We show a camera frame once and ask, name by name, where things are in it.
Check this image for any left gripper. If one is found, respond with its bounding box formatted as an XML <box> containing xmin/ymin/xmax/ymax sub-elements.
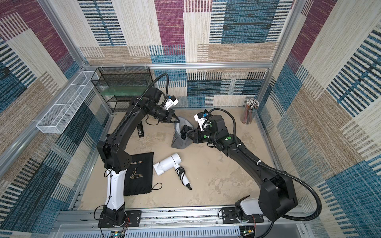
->
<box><xmin>150</xmin><ymin>106</ymin><xmax>183</xmax><ymax>125</ymax></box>

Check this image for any grey hair dryer bag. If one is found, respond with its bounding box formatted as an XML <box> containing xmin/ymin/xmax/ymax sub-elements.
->
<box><xmin>171</xmin><ymin>117</ymin><xmax>194</xmax><ymax>149</ymax></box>

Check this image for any white hair dryer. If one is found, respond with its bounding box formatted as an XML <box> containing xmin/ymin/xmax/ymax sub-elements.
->
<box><xmin>153</xmin><ymin>153</ymin><xmax>192</xmax><ymax>190</ymax></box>

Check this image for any black bag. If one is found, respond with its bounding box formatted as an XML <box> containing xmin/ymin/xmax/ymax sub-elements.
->
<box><xmin>124</xmin><ymin>152</ymin><xmax>163</xmax><ymax>196</ymax></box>

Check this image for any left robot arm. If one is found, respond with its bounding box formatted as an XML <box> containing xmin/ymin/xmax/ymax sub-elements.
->
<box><xmin>97</xmin><ymin>88</ymin><xmax>180</xmax><ymax>228</ymax></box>

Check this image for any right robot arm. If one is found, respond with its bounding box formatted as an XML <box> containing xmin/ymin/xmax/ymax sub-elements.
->
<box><xmin>181</xmin><ymin>115</ymin><xmax>298</xmax><ymax>221</ymax></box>

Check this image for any green tray on shelf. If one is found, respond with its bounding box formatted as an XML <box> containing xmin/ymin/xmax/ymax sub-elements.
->
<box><xmin>101</xmin><ymin>86</ymin><xmax>147</xmax><ymax>96</ymax></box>

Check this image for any striped pencil cup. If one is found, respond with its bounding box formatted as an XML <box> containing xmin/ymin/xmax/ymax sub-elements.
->
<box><xmin>241</xmin><ymin>99</ymin><xmax>260</xmax><ymax>125</ymax></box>

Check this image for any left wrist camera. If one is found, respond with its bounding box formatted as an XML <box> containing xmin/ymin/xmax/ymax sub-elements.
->
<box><xmin>163</xmin><ymin>96</ymin><xmax>179</xmax><ymax>111</ymax></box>

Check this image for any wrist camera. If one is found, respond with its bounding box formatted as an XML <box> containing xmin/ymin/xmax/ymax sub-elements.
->
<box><xmin>194</xmin><ymin>109</ymin><xmax>210</xmax><ymax>131</ymax></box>
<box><xmin>163</xmin><ymin>96</ymin><xmax>179</xmax><ymax>111</ymax></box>

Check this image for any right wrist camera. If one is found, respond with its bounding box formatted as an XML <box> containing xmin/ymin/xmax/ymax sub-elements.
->
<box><xmin>194</xmin><ymin>109</ymin><xmax>210</xmax><ymax>131</ymax></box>

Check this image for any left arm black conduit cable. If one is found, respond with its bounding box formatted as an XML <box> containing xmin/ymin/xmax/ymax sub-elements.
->
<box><xmin>107</xmin><ymin>73</ymin><xmax>170</xmax><ymax>143</ymax></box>

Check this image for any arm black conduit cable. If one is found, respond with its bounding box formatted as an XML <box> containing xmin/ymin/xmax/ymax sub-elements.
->
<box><xmin>107</xmin><ymin>73</ymin><xmax>170</xmax><ymax>143</ymax></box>
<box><xmin>208</xmin><ymin>107</ymin><xmax>322</xmax><ymax>222</ymax></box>

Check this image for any black wire mesh shelf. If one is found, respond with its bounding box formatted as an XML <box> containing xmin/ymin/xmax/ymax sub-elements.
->
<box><xmin>91</xmin><ymin>66</ymin><xmax>153</xmax><ymax>113</ymax></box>

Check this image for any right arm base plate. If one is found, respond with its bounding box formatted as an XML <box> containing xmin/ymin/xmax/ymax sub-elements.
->
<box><xmin>218</xmin><ymin>207</ymin><xmax>264</xmax><ymax>224</ymax></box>

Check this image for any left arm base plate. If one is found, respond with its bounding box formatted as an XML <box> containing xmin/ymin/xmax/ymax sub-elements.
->
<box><xmin>98</xmin><ymin>210</ymin><xmax>141</xmax><ymax>229</ymax></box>

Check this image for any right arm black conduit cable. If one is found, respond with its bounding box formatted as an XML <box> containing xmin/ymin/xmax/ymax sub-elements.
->
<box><xmin>208</xmin><ymin>107</ymin><xmax>322</xmax><ymax>222</ymax></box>

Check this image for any white wire mesh basket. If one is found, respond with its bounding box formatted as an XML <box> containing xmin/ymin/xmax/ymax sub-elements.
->
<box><xmin>36</xmin><ymin>71</ymin><xmax>94</xmax><ymax>134</ymax></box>

